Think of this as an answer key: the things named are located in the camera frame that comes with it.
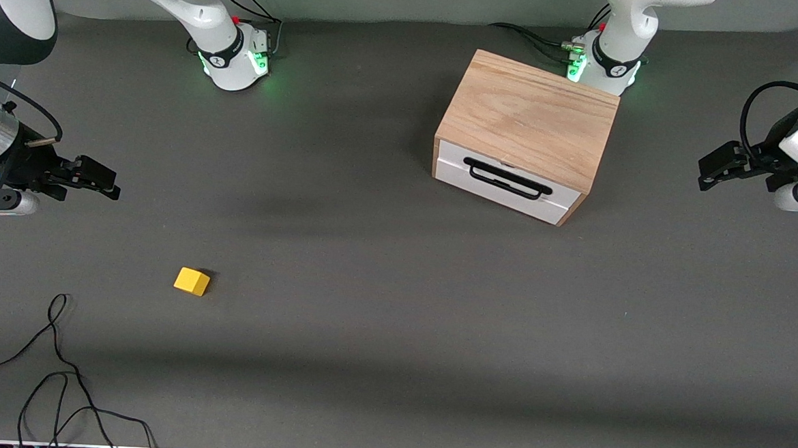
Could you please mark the dark grey table mat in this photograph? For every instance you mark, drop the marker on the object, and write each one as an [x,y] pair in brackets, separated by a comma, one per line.
[367,318]

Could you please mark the wooden drawer cabinet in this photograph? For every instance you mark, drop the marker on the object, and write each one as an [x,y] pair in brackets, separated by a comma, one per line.
[527,115]

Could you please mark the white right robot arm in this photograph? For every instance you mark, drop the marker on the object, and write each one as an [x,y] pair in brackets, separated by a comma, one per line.
[208,16]

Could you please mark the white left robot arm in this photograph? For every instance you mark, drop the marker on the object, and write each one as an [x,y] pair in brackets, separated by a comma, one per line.
[621,31]

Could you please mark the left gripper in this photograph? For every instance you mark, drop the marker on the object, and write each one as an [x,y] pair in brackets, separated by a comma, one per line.
[772,158]

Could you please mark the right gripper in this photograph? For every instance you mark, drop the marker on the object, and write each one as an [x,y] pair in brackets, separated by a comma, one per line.
[25,162]

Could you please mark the yellow block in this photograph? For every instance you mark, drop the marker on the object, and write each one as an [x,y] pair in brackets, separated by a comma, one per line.
[191,283]

